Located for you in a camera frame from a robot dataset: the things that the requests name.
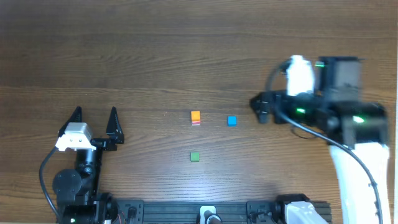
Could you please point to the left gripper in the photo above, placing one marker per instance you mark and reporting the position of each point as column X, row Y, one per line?
column 105, row 145

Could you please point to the orange cube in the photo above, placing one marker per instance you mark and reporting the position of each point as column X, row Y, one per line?
column 195, row 115

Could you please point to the green cube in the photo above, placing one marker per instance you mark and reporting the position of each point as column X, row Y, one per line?
column 194, row 156

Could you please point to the blue cube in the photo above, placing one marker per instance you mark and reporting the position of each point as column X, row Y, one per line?
column 232, row 120

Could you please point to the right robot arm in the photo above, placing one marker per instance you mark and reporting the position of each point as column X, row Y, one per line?
column 357, row 174

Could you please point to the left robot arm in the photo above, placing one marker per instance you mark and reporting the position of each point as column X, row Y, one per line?
column 77, row 183

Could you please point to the red cube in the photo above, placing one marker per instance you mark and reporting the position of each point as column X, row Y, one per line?
column 196, row 123

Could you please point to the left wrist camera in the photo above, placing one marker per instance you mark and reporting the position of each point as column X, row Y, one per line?
column 74, row 137

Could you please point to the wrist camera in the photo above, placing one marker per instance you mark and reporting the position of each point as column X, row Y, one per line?
column 74, row 137
column 300, row 77

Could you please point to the mounting rail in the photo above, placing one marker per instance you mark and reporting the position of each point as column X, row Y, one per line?
column 180, row 211

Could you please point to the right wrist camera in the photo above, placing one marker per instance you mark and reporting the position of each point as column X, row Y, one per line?
column 300, row 77

